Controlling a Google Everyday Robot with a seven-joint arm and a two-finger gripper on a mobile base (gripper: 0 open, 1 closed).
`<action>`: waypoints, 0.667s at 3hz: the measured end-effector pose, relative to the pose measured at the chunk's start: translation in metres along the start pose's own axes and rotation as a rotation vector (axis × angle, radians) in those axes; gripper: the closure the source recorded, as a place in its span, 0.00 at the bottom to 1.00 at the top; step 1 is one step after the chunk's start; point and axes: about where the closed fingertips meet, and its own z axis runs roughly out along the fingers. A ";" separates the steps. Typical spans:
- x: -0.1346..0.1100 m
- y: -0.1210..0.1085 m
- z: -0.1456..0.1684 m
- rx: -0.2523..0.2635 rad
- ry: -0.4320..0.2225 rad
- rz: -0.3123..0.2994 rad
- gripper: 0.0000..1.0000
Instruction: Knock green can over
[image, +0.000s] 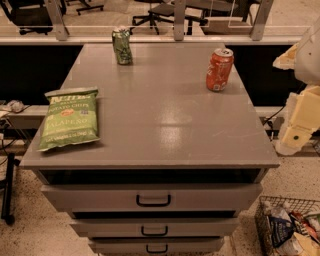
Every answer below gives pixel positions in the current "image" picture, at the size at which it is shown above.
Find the black stand leg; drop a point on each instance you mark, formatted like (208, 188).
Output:
(6, 185)

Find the grey drawer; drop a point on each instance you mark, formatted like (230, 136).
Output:
(148, 227)
(155, 245)
(152, 197)

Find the top grey drawer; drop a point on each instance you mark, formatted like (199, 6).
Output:
(152, 197)

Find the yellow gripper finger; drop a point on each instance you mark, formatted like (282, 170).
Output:
(301, 120)

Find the green soda can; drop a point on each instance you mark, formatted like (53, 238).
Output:
(121, 45)

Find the green jalapeno chips bag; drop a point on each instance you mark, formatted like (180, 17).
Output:
(71, 118)

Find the grey drawer cabinet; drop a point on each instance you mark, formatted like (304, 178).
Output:
(159, 124)

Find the middle grey drawer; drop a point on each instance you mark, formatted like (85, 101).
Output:
(148, 227)

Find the snack bags in basket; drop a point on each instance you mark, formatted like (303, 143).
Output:
(292, 233)

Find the red soda can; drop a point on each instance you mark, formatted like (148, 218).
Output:
(219, 69)

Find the black office chair left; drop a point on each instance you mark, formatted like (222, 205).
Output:
(28, 15)

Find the wire basket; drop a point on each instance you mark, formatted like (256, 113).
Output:
(301, 205)

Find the crumpled object on ledge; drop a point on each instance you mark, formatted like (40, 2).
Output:
(14, 106)

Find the bottom grey drawer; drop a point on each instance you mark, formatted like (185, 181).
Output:
(155, 245)

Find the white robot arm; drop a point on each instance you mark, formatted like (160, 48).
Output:
(304, 57)

